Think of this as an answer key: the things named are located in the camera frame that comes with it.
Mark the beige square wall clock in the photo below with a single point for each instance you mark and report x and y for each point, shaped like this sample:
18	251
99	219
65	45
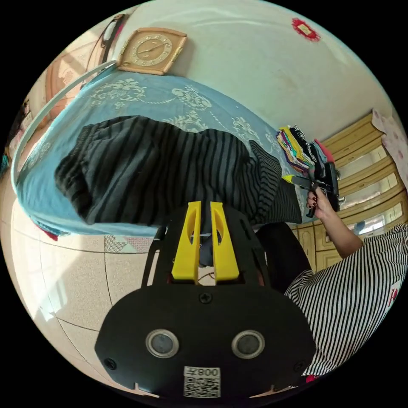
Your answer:
151	50

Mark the person's right hand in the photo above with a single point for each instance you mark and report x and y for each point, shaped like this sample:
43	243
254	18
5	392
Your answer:
322	205

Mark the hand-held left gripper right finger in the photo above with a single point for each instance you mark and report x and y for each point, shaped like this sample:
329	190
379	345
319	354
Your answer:
225	255

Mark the person's right forearm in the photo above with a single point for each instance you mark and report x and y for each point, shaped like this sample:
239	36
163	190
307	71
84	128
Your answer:
345	234

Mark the bed with blue printed sheet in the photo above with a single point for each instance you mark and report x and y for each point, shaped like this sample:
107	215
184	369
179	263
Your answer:
153	95

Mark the person's body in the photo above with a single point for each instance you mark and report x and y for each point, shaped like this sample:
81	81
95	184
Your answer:
350	296

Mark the gray striped pants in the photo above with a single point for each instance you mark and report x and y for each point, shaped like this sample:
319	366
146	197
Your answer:
165	169

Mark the yellow wooden cupboard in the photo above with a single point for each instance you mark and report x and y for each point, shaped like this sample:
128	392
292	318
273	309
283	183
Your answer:
363	178

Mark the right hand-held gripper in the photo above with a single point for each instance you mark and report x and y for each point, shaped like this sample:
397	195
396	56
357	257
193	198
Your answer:
319	178

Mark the red wall ornament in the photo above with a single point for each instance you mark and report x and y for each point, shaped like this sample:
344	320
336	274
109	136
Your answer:
305	29

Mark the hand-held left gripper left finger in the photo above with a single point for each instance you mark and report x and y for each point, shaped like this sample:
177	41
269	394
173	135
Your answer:
185	251

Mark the pile of clothes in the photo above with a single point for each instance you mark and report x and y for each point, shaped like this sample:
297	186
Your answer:
298	146

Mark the white floral cloth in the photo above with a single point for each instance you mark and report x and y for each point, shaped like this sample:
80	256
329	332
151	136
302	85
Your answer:
395	143

